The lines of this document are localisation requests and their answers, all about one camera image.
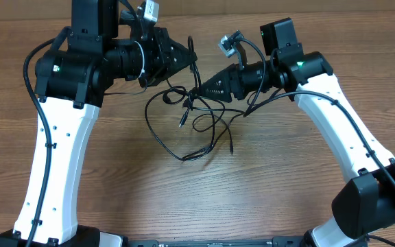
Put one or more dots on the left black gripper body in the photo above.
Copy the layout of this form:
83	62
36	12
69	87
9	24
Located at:
154	63

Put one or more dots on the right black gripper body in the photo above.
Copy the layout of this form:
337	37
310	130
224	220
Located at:
235	82

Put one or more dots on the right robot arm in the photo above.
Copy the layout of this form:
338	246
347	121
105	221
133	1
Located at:
367	201

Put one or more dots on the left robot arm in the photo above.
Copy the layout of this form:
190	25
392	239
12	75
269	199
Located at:
106	40

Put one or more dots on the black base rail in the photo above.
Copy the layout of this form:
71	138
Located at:
214	243

